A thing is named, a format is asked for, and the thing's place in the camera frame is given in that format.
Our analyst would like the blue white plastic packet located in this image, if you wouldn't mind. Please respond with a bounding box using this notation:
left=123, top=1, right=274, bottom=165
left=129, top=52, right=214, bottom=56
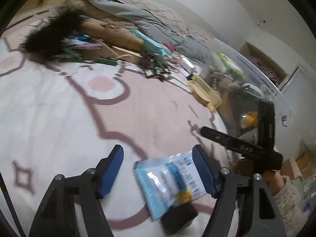
left=134, top=151, right=206, bottom=221

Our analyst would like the right hand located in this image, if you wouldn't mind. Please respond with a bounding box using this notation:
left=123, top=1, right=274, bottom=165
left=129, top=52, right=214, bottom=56
left=262, top=171, right=285, bottom=195

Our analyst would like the black small box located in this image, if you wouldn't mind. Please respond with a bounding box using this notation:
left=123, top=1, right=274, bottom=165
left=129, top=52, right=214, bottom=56
left=160, top=203, right=198, bottom=234

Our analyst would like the clear plastic storage bin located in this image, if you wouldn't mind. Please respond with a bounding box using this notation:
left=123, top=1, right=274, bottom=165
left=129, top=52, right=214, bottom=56
left=200, top=39, right=293, bottom=140

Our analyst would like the pink cartoon rug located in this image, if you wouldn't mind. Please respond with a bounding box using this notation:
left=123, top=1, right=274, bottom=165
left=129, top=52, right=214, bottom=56
left=1, top=21, right=232, bottom=236

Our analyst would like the yellow plastic container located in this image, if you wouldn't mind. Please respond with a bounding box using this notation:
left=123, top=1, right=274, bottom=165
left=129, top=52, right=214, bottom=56
left=186, top=74, right=222, bottom=112

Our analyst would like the brown cardboard tube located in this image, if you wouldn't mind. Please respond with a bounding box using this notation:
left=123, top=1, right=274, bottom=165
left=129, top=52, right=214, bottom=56
left=81, top=21, right=144, bottom=52

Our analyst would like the teal box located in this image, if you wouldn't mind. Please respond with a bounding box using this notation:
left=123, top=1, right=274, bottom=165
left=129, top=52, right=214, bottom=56
left=129, top=29, right=171, bottom=57

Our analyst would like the black fluffy fur item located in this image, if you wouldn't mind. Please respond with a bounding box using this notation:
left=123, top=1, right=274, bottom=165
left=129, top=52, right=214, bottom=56
left=20, top=9, right=86, bottom=61

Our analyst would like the grey beige quilt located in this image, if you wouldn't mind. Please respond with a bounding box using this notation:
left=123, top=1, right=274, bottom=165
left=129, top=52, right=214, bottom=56
left=88, top=0, right=214, bottom=64

